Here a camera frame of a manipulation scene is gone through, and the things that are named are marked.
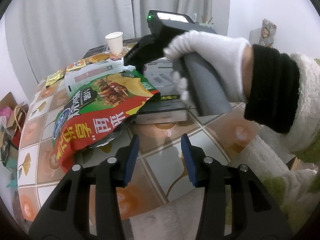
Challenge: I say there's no green red chip bag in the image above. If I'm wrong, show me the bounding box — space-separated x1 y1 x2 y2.
53 70 161 172

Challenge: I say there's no right forearm fleece sleeve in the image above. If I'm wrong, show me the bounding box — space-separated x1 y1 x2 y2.
230 45 319 232

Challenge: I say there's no white gloved right hand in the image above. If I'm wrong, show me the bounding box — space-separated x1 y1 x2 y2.
164 30 254 107

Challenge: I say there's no dark grey cabinet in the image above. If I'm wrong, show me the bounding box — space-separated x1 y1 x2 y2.
191 22 217 34

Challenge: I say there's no patterned tablecloth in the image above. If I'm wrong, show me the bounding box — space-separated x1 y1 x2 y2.
18 81 261 222

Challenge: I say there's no floral patterned board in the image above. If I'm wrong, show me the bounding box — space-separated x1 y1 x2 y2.
259 19 277 48

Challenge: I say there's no dark box with pictures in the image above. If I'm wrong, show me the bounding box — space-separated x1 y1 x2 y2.
82 37 140 59

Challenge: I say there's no white paper cup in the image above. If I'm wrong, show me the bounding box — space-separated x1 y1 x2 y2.
105 31 123 55

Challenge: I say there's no gold foil flat packet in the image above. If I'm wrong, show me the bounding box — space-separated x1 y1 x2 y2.
85 53 110 64

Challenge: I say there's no brown paper bag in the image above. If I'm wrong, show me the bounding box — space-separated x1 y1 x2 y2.
1 92 28 139

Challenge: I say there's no orange cartoon snack packet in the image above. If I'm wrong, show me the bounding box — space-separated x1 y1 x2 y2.
66 59 91 72

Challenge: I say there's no white yogurt drink bottle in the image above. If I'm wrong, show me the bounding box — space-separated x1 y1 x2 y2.
64 64 135 98

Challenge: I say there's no gold snack packet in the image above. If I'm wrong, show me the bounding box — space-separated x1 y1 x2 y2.
45 70 64 88

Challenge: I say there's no white grey curtain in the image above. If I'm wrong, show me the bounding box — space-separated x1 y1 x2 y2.
4 0 230 82

